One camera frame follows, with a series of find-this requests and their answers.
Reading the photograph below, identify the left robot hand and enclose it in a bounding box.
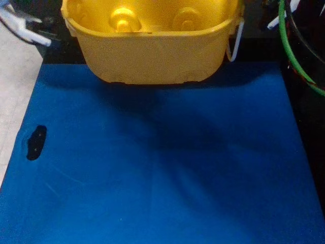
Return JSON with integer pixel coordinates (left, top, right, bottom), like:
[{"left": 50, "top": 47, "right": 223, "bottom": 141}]
[{"left": 0, "top": 2, "right": 52, "bottom": 47}]

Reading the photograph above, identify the blue table mat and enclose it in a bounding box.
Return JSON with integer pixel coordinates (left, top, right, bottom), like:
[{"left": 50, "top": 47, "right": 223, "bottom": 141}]
[{"left": 0, "top": 62, "right": 325, "bottom": 244}]

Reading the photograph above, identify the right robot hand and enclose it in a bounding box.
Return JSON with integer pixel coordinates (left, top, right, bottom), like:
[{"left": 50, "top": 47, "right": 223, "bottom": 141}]
[{"left": 267, "top": 0, "right": 302, "bottom": 29}]

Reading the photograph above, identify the yellow plastic tub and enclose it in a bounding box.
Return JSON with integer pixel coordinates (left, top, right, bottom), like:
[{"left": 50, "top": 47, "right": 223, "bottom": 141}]
[{"left": 60, "top": 0, "right": 245, "bottom": 86}]

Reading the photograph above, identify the green cable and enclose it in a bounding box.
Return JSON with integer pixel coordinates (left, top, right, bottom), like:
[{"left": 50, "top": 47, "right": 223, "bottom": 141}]
[{"left": 278, "top": 0, "right": 325, "bottom": 97}]

